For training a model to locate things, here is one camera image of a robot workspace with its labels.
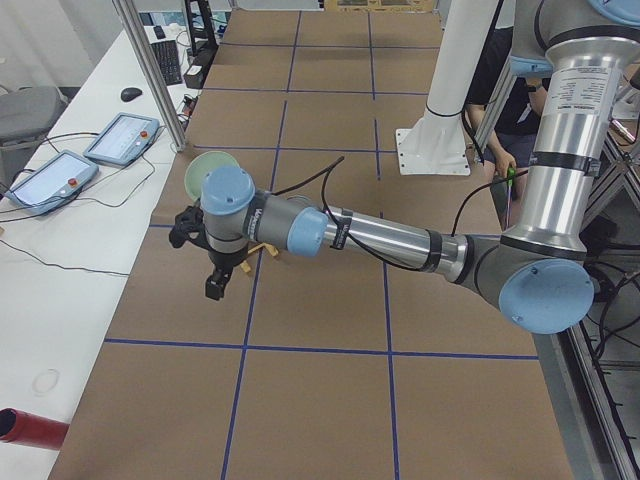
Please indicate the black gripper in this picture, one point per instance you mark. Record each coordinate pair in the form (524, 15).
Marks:
(223, 260)

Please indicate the pale green plate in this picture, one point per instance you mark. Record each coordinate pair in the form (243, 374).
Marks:
(200, 167)

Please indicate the wooden dish rack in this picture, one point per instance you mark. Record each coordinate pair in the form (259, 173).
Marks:
(256, 250)

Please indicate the brown paper table cover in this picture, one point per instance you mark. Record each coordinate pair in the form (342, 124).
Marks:
(331, 367)

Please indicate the far teach pendant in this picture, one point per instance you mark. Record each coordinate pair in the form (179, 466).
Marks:
(123, 140)

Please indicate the teach pendant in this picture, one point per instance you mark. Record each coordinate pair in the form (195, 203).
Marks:
(53, 184)
(123, 140)

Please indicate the near teach pendant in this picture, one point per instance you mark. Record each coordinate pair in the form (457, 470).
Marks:
(53, 184)

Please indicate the black computer mouse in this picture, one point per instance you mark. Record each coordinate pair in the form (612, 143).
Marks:
(128, 94)

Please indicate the black keyboard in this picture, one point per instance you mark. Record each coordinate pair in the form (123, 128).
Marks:
(167, 56)

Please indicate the red cylinder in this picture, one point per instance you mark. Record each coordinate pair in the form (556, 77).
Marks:
(27, 429)

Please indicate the grey office chair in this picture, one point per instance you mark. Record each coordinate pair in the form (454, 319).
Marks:
(27, 115)

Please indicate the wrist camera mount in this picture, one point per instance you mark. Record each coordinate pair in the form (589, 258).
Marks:
(188, 227)

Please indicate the aluminium frame post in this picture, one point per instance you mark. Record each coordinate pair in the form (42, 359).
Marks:
(136, 33)

